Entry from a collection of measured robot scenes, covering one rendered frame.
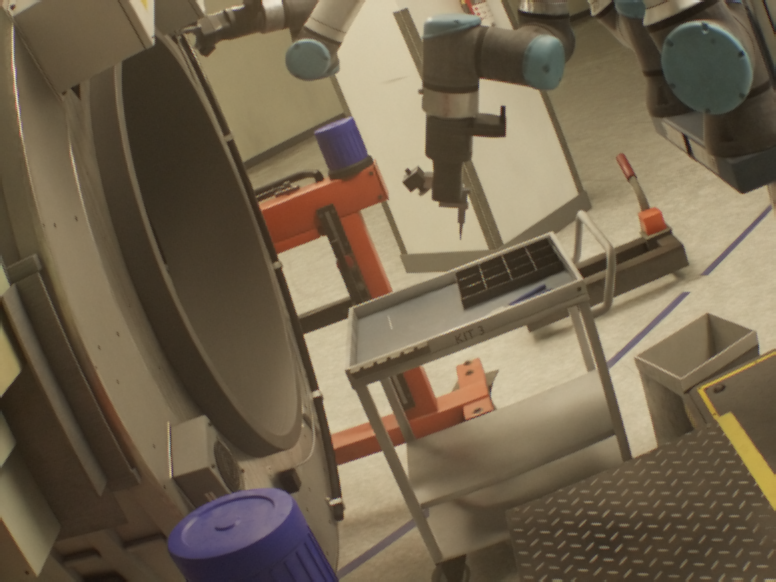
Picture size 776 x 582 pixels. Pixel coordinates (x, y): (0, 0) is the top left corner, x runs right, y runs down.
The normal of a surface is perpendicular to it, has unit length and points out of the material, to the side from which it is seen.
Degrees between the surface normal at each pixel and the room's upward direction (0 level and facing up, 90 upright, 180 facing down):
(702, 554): 0
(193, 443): 22
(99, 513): 90
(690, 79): 95
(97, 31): 125
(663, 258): 90
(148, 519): 109
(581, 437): 0
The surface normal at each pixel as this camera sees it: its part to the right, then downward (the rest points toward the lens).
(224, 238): -0.10, 0.01
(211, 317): -0.22, -0.32
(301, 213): 0.00, 0.26
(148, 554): 0.16, 0.64
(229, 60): 0.59, -0.02
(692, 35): -0.36, 0.47
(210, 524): -0.36, -0.90
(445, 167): -0.14, 0.60
